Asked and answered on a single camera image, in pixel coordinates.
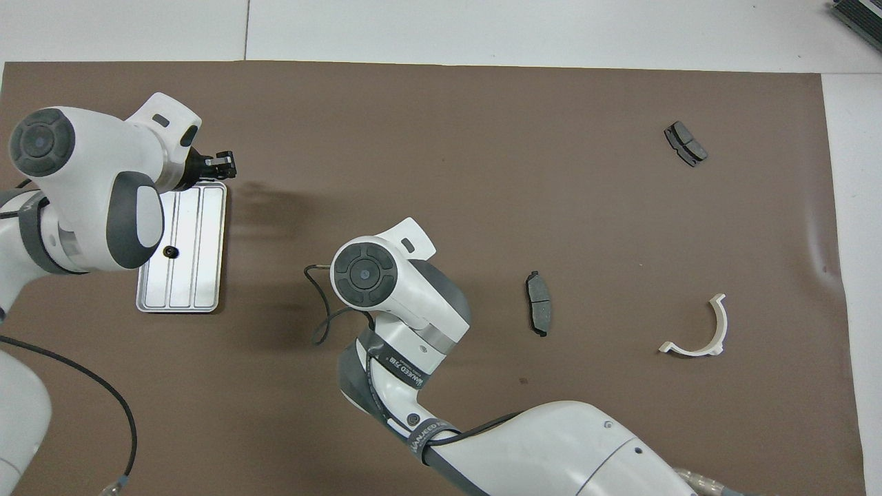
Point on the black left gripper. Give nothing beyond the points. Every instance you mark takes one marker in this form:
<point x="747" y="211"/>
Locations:
<point x="198" y="169"/>

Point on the small black bearing gear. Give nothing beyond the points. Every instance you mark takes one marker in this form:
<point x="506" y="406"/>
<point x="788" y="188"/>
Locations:
<point x="170" y="252"/>

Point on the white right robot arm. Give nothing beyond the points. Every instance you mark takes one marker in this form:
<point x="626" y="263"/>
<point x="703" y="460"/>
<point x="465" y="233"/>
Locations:
<point x="413" y="296"/>

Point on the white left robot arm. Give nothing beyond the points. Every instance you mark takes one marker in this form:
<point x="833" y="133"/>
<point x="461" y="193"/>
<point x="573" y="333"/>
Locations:
<point x="89" y="179"/>

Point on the silver metal tray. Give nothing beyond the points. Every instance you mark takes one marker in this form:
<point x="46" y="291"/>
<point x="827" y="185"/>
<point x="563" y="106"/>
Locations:
<point x="207" y="262"/>

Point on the brown table mat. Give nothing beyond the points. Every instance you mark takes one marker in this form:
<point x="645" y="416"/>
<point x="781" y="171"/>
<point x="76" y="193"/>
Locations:
<point x="482" y="172"/>

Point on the single grey brake pad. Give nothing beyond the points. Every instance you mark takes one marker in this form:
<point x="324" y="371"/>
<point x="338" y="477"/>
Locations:
<point x="539" y="303"/>

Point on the stacked grey brake pads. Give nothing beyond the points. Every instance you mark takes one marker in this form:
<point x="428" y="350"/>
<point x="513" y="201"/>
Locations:
<point x="685" y="143"/>

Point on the dark ribbed device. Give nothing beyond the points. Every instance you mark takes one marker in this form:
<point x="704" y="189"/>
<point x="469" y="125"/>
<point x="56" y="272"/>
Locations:
<point x="861" y="17"/>

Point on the white curved plastic bracket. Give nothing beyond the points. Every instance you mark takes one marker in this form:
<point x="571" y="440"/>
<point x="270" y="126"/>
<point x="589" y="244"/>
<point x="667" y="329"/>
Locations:
<point x="720" y="324"/>

